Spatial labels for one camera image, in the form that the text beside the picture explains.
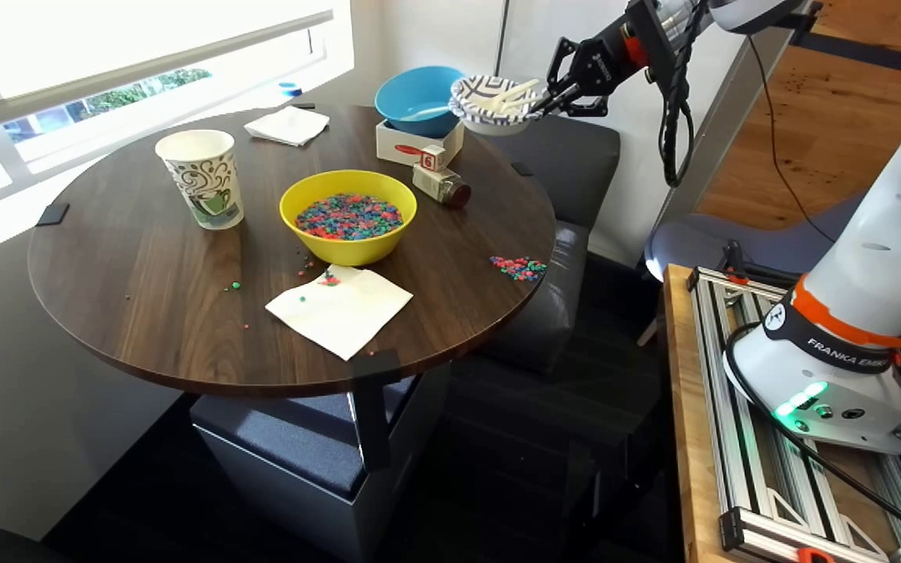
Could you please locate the white square box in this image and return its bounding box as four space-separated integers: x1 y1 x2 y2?
372 116 470 174

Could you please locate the colourful candy bowl filling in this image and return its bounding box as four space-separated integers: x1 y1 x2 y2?
295 193 406 244

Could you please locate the black table leg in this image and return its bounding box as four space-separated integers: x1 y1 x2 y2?
350 373 397 476

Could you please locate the crumpled white napkin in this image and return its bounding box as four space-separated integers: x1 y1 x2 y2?
242 103 336 150

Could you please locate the white paper napkin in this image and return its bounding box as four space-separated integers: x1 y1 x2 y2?
263 264 415 365

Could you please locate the aluminium profile frame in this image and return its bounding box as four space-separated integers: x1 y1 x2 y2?
691 264 901 563

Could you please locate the grey drawer cabinet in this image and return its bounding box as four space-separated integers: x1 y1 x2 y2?
189 365 458 563

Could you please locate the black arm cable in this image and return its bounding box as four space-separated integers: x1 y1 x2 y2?
653 24 839 244

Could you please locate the grey metal post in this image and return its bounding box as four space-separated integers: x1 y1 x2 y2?
665 24 796 229

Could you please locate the grey upholstered chair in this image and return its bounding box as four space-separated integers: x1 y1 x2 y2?
470 112 625 382

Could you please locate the black stand bar orange band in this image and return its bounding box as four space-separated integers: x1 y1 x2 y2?
790 24 901 111

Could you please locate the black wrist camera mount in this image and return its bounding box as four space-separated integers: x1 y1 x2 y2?
625 0 689 82

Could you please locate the black table edge clip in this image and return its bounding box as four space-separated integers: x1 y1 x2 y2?
36 201 76 232

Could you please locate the blue bowl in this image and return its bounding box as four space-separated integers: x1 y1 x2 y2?
372 63 470 140

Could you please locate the window with white frame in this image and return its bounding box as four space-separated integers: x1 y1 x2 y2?
0 0 357 227

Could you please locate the spice jar brown lid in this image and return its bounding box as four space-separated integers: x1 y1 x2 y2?
394 140 472 211

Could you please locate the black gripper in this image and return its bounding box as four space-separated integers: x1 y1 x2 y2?
529 16 652 119

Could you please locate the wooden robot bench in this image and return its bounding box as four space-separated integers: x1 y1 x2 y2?
659 264 901 563

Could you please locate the yellow bowl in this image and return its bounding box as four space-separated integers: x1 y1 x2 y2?
274 166 418 268

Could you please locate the printed paper cup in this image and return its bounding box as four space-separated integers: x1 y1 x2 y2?
152 125 246 235

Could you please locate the scattered colourful candy pile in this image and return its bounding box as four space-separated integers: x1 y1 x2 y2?
488 251 551 288

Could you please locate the white patterned bowl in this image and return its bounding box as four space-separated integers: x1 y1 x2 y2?
448 71 547 140

